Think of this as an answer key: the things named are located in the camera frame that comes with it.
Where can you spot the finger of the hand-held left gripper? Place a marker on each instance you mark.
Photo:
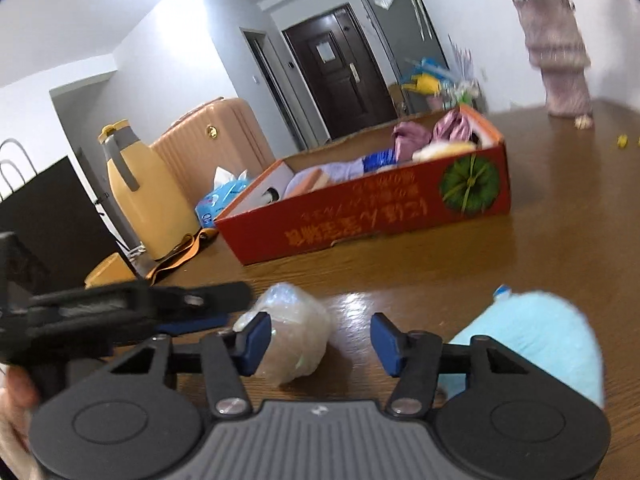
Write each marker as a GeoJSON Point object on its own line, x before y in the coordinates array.
{"type": "Point", "coordinates": [195, 324]}
{"type": "Point", "coordinates": [200, 296]}

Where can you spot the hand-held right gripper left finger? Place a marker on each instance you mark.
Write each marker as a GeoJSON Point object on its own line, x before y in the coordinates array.
{"type": "Point", "coordinates": [255, 342]}

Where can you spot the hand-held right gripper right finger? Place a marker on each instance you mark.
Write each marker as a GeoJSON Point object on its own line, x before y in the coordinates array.
{"type": "Point", "coordinates": [387, 342]}

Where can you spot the clear plastic bundle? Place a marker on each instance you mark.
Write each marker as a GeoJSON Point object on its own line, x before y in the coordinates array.
{"type": "Point", "coordinates": [295, 330]}

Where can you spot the red cardboard box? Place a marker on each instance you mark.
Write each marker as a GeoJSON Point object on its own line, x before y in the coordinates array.
{"type": "Point", "coordinates": [350, 225]}

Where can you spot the light blue fuzzy cloth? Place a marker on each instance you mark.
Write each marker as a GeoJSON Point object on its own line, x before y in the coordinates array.
{"type": "Point", "coordinates": [540, 325]}

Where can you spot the light purple cloth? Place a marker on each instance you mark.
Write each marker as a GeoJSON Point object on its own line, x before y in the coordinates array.
{"type": "Point", "coordinates": [342, 171]}

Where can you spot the blue white packet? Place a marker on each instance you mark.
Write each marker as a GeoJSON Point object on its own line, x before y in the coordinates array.
{"type": "Point", "coordinates": [380, 161]}

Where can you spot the yellow white plush toy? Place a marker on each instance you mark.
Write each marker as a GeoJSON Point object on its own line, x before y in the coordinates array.
{"type": "Point", "coordinates": [442, 150]}

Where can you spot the person's left hand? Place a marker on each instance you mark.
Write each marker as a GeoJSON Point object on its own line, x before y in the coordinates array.
{"type": "Point", "coordinates": [17, 400]}

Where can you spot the blue tissue pack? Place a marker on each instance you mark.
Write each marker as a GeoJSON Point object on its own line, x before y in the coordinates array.
{"type": "Point", "coordinates": [220, 202]}

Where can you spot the black paper bag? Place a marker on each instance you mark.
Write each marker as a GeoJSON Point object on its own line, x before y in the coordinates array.
{"type": "Point", "coordinates": [50, 210]}

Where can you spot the yellow thermos jug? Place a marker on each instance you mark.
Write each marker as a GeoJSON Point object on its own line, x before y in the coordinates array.
{"type": "Point", "coordinates": [145, 200]}

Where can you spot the pink suitcase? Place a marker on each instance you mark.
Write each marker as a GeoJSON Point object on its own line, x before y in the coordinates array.
{"type": "Point", "coordinates": [220, 145]}

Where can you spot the pile of colourful clutter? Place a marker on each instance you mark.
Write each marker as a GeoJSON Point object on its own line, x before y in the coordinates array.
{"type": "Point", "coordinates": [465, 92]}

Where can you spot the yellow plastic toy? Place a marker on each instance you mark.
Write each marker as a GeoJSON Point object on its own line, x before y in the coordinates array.
{"type": "Point", "coordinates": [425, 82]}

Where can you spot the dark brown door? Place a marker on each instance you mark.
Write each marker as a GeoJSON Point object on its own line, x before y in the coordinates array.
{"type": "Point", "coordinates": [335, 70]}

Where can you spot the scattered yellow crumbs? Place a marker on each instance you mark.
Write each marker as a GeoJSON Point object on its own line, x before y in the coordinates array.
{"type": "Point", "coordinates": [622, 141]}

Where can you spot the grey refrigerator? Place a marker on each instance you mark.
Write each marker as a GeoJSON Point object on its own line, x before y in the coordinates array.
{"type": "Point", "coordinates": [405, 25]}

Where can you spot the pink ribbed vase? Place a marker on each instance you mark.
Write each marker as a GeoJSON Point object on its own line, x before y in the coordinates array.
{"type": "Point", "coordinates": [555, 55]}

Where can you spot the grey doorway frame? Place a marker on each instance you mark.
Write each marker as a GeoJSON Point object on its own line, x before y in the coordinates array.
{"type": "Point", "coordinates": [272, 85]}

